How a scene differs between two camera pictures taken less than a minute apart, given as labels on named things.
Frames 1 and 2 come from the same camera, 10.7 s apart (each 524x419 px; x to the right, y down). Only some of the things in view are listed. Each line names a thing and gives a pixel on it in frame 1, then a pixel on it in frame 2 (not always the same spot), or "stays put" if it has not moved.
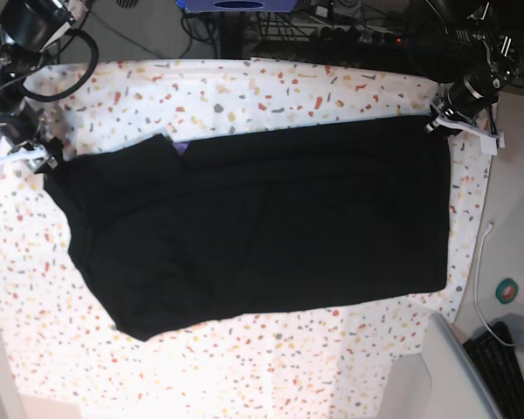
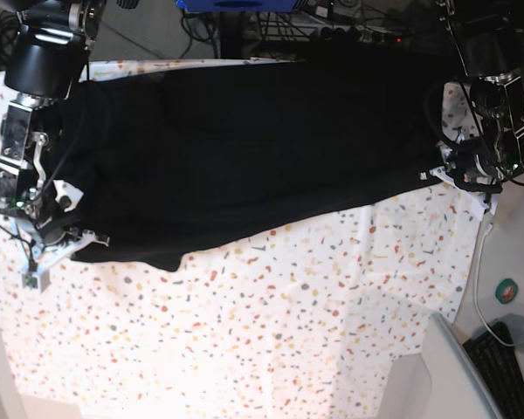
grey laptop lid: x=459 y=390 stays put
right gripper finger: x=431 y=126 -> x=440 y=172
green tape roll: x=506 y=290 stays put
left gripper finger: x=54 y=147 -> x=63 y=188
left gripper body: x=17 y=126 -> x=39 y=205
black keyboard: x=499 y=369 stays put
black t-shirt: x=264 y=220 -> x=173 y=158
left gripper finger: x=34 y=163 -> x=40 y=263
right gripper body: x=470 y=97 -> x=474 y=154
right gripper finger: x=490 y=140 -> x=488 y=189
